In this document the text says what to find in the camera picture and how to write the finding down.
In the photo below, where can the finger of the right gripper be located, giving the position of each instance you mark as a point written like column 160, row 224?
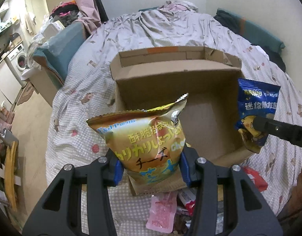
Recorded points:
column 284, row 131

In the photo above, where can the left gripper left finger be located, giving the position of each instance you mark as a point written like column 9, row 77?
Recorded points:
column 58, row 212

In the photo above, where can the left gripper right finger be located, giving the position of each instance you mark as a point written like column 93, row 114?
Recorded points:
column 246, row 212

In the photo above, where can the red snack packet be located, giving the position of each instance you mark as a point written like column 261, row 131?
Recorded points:
column 256, row 178

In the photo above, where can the blue snack bag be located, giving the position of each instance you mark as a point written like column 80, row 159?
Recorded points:
column 255, row 99

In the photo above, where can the pink snack pouch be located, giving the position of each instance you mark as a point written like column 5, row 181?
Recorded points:
column 162, row 212

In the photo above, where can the yellow cheese chips bag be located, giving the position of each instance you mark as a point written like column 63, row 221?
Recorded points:
column 148, row 143

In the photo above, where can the red white snack bar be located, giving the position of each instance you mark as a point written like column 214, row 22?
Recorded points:
column 188, row 198

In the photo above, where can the yellow wooden chair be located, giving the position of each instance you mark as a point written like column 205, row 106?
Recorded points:
column 11, row 143

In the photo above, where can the checkered bed quilt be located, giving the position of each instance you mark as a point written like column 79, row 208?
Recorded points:
column 98, row 81

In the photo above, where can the brown cardboard box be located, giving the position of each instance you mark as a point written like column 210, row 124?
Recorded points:
column 166, row 98

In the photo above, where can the white washing machine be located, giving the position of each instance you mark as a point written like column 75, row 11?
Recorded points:
column 15, row 60

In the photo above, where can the teal cushion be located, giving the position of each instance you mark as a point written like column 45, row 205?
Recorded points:
column 56, row 53

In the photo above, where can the pile of clothes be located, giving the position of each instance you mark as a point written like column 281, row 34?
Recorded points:
column 66, row 13

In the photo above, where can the teal pillow by wall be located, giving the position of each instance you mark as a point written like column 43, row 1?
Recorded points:
column 257, row 35

